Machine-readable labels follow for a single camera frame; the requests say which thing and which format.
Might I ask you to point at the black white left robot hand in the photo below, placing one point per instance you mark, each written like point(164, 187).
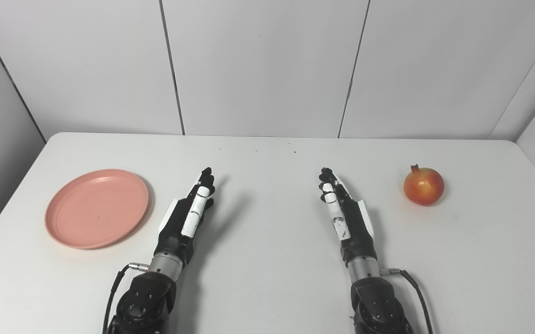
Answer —
point(177, 232)

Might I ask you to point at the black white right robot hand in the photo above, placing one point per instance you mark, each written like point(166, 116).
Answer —
point(357, 232)

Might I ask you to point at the red yellow pomegranate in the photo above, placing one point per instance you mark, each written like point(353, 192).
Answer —
point(424, 186)

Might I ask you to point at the pink round plate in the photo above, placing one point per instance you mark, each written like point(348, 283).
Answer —
point(96, 208)

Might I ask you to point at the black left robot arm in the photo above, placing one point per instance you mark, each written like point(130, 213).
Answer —
point(144, 301)

